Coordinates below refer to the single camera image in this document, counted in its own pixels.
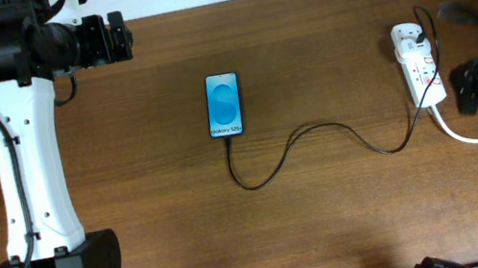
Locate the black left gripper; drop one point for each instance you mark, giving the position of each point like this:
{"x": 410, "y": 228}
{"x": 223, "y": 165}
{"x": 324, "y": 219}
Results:
{"x": 121, "y": 38}

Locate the white power strip red switches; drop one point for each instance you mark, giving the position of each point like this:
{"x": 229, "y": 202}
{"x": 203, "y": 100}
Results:
{"x": 423, "y": 81}

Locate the blue Galaxy smartphone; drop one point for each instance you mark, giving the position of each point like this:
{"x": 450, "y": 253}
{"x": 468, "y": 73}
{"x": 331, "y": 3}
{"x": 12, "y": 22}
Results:
{"x": 225, "y": 115}

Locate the white USB charger adapter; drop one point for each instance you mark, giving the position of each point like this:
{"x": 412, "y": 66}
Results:
{"x": 410, "y": 42}

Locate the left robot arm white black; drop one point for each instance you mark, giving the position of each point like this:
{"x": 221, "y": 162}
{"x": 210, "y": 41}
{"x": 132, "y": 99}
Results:
{"x": 40, "y": 40}

